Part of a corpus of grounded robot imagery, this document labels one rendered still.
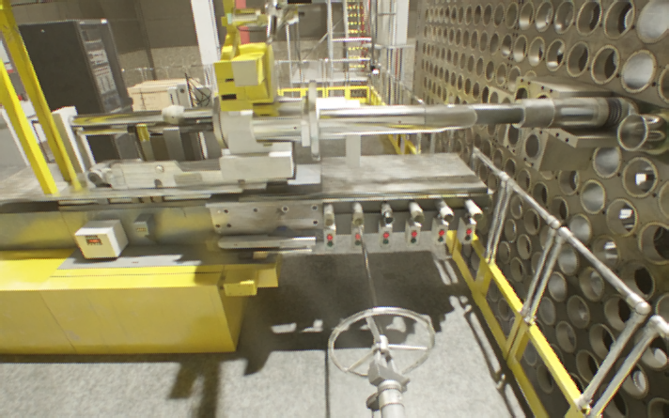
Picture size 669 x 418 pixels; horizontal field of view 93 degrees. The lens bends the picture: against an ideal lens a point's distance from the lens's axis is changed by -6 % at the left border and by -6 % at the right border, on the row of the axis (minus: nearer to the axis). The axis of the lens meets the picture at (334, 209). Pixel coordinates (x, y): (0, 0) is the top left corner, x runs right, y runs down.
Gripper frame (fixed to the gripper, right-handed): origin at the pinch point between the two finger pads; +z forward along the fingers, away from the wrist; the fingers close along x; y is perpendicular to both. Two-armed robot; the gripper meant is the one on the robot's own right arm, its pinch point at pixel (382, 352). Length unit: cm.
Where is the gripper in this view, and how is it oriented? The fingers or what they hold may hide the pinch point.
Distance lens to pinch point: 130.4
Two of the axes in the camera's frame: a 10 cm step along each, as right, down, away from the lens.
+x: -7.6, -5.5, -3.4
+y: 6.5, -6.7, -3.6
